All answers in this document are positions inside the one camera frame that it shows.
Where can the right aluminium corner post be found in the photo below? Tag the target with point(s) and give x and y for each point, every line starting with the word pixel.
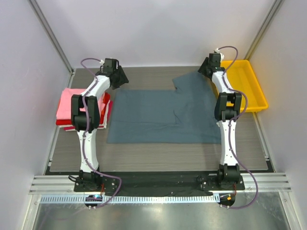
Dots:
pixel 274 9

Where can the aluminium corner post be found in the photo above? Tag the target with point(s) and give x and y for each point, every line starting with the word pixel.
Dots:
pixel 274 9
pixel 49 32

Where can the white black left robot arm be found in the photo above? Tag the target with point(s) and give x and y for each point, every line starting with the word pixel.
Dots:
pixel 85 117

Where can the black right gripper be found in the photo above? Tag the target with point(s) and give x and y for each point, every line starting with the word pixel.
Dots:
pixel 204 68

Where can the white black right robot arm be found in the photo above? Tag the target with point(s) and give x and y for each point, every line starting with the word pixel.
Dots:
pixel 226 112

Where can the yellow plastic tray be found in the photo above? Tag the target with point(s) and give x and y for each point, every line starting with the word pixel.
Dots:
pixel 240 76

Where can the red folded t-shirt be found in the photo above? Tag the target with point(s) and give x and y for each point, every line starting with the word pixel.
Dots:
pixel 66 123

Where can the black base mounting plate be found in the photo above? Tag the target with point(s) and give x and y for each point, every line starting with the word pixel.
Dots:
pixel 155 183

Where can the slotted grey cable duct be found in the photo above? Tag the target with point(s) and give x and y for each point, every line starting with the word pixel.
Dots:
pixel 93 199

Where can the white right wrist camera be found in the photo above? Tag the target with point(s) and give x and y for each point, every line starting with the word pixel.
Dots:
pixel 217 51

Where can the aluminium frame rail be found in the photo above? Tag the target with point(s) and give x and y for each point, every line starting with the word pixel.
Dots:
pixel 60 184

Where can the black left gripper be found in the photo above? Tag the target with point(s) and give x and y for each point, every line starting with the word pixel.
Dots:
pixel 123 78

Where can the blue-grey t-shirt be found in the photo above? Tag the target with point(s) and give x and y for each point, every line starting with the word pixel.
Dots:
pixel 183 115

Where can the left aluminium corner post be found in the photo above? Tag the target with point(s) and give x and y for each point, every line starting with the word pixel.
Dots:
pixel 49 32

